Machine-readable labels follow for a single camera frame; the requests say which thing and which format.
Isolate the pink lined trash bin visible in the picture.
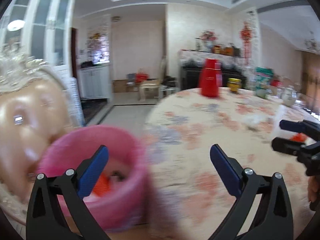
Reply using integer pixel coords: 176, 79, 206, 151
36, 125, 147, 232

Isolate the person right hand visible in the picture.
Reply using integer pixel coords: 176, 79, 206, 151
308, 176, 319, 203

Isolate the crumpled white tissue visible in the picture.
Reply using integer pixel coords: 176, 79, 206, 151
242, 114, 268, 129

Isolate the white porcelain teapot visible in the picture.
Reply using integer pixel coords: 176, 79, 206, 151
280, 85, 297, 107

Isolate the orange foam fruit net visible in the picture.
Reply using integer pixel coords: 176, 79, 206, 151
93, 174, 111, 197

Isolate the green snack bag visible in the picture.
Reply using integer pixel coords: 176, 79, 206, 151
254, 67, 274, 99

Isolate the yellow lid jar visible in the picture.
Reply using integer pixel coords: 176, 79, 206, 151
227, 78, 241, 94

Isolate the floral tablecloth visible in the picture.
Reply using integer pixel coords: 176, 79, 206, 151
144, 88, 313, 239

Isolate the chandelier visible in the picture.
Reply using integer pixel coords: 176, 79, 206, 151
304, 31, 319, 54

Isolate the red thermos flask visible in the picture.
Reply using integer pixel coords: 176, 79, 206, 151
199, 59, 222, 98

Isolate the left beige dining chair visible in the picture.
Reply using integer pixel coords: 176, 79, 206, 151
1, 46, 79, 225

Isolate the red chinese knot ornament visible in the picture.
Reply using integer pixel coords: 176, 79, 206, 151
240, 21, 252, 60

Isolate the black piano with lace cover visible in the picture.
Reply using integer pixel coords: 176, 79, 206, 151
178, 50, 247, 90

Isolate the flower vase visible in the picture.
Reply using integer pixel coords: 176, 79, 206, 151
200, 30, 217, 52

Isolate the cream side chair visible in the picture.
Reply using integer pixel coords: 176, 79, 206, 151
139, 56, 167, 101

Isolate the cardboard box on floor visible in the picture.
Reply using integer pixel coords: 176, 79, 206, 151
113, 79, 127, 93

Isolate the red handbag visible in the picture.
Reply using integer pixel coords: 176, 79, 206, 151
135, 68, 149, 84

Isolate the tall white glass cabinet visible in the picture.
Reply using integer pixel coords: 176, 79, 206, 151
0, 0, 78, 73

